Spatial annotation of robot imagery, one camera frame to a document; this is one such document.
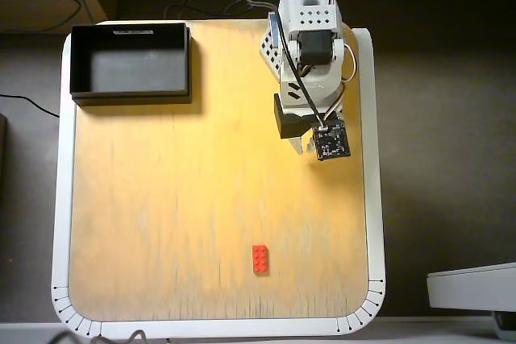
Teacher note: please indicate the black wrist camera board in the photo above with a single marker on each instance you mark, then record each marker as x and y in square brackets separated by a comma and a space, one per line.
[332, 142]

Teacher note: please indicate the red lego block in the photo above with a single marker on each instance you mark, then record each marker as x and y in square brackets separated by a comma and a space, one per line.
[260, 259]

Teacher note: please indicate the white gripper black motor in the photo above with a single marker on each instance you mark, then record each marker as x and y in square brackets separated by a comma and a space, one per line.
[289, 123]

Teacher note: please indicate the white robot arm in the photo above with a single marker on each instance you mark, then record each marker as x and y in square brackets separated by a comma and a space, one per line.
[306, 5]

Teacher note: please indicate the white flat device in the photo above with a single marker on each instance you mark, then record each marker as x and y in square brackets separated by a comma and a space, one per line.
[471, 287]

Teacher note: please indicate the white label strip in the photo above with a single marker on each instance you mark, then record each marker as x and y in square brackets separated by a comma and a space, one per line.
[133, 31]

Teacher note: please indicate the white table edge frame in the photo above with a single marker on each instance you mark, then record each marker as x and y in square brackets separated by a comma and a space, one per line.
[60, 199]

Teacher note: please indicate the black rectangular bin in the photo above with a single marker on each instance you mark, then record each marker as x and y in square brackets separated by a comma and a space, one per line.
[80, 62]

